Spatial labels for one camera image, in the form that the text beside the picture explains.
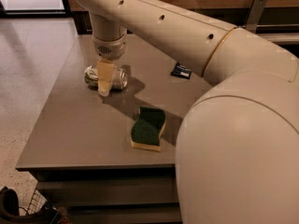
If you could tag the right metal wall bracket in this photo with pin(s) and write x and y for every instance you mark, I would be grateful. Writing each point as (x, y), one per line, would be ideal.
(255, 13)

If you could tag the grey table drawer cabinet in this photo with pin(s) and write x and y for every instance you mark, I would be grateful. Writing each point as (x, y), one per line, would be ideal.
(113, 196)

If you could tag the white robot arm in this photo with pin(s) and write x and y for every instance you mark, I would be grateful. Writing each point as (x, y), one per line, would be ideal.
(237, 153)

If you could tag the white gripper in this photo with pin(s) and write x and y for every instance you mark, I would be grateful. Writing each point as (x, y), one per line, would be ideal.
(109, 49)

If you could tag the silver green 7up can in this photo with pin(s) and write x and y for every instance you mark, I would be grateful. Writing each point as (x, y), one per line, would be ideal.
(119, 78)

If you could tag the green yellow sponge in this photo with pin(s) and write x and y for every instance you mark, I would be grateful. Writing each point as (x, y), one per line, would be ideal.
(148, 129)

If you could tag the wire mesh basket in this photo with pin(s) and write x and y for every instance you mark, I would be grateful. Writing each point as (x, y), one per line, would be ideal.
(36, 203)

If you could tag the window with dark frame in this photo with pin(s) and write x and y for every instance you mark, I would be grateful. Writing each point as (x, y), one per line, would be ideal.
(9, 8)

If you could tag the dark blue snack packet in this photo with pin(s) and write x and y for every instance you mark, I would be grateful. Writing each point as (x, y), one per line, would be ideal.
(181, 71)

